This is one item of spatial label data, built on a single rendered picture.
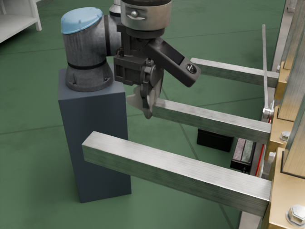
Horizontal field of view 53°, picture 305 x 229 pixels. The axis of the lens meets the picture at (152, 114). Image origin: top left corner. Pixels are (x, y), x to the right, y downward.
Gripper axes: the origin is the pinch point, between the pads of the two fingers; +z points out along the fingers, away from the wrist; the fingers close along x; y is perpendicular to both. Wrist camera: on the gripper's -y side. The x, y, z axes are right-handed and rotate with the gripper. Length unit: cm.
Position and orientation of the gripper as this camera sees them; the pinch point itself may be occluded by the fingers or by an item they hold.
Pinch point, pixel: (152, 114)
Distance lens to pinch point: 67.3
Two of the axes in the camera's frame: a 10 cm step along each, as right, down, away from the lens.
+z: -0.3, 8.0, 6.0
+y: -9.2, -2.6, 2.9
